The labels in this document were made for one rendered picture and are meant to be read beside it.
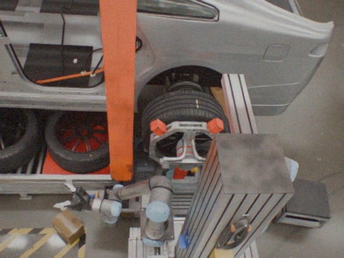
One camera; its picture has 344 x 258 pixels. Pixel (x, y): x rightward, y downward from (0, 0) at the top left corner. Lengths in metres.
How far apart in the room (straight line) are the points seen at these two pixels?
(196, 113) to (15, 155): 1.57
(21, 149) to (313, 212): 2.53
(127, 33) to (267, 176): 0.93
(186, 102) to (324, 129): 2.27
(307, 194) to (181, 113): 1.49
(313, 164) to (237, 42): 1.97
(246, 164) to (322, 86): 3.70
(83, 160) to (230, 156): 1.92
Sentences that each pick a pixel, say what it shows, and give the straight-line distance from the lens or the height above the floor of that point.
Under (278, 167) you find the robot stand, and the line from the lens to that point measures 1.32.
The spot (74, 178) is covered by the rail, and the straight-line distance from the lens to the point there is 3.08.
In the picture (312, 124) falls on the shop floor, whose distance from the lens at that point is 4.40.
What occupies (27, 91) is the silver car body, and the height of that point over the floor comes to 0.94.
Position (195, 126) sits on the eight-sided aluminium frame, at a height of 1.10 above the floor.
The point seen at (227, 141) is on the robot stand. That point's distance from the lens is 1.32.
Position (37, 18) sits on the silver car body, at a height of 0.95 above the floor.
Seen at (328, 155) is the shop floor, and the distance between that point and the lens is 4.22.
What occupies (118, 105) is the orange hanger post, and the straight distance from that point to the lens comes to 2.11.
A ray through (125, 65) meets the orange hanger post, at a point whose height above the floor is 1.78.
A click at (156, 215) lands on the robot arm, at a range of 1.81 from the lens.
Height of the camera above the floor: 3.07
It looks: 53 degrees down
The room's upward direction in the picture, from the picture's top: 10 degrees clockwise
